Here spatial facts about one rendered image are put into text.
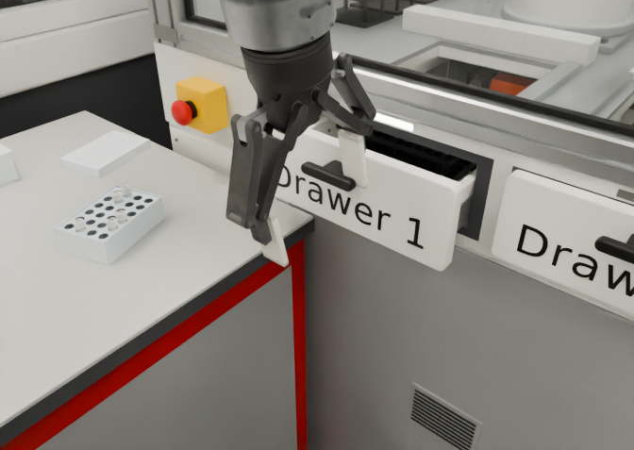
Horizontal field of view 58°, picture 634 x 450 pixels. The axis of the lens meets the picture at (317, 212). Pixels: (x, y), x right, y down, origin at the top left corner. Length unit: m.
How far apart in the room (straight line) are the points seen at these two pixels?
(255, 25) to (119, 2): 0.96
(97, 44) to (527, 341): 1.05
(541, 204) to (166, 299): 0.44
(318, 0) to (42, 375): 0.47
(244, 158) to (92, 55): 0.92
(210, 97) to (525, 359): 0.58
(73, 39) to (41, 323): 0.75
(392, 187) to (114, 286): 0.37
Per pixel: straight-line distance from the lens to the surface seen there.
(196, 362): 0.81
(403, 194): 0.64
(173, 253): 0.79
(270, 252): 0.57
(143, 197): 0.86
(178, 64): 0.99
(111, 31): 1.38
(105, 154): 1.04
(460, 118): 0.67
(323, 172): 0.65
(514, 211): 0.66
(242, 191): 0.49
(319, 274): 0.94
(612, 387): 0.77
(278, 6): 0.43
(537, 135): 0.63
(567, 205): 0.63
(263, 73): 0.47
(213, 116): 0.91
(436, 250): 0.65
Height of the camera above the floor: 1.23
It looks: 33 degrees down
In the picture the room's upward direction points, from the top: straight up
